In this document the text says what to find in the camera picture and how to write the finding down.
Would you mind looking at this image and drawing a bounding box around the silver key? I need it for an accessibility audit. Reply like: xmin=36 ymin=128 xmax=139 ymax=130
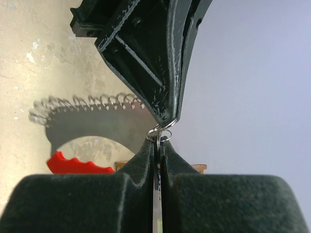
xmin=154 ymin=131 xmax=161 ymax=201

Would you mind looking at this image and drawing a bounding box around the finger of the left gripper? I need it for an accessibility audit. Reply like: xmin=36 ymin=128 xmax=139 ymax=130
xmin=177 ymin=0 xmax=212 ymax=120
xmin=95 ymin=0 xmax=191 ymax=126

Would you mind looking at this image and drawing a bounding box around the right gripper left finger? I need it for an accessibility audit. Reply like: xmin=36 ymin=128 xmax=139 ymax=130
xmin=0 ymin=140 xmax=154 ymax=233

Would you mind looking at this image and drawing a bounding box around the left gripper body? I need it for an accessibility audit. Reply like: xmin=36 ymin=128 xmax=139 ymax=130
xmin=70 ymin=0 xmax=121 ymax=38

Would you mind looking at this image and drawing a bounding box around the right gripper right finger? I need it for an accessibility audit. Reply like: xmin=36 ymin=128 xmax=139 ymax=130
xmin=160 ymin=141 xmax=309 ymax=233

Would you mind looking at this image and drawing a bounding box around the wooden shelf rack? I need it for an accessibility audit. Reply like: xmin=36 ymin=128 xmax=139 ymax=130
xmin=115 ymin=160 xmax=207 ymax=174

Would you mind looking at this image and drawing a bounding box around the red grey key holder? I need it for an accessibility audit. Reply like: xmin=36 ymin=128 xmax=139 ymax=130
xmin=29 ymin=93 xmax=169 ymax=174

